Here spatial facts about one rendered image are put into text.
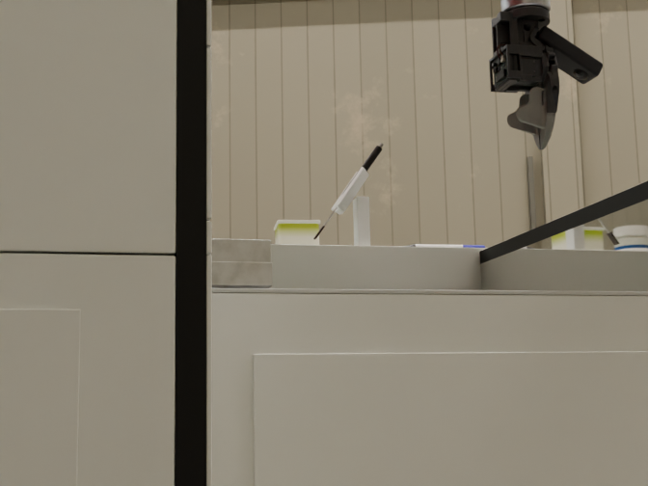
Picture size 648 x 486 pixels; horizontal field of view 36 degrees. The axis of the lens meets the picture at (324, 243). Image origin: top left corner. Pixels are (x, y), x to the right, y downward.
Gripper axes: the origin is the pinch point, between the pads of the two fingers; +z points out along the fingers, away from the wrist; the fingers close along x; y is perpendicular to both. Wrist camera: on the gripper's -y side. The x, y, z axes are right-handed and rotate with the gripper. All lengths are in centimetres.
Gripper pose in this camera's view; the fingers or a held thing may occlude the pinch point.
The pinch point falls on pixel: (546, 141)
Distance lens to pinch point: 156.7
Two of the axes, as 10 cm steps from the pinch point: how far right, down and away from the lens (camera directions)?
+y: -9.7, -0.2, -2.2
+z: 0.2, 9.9, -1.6
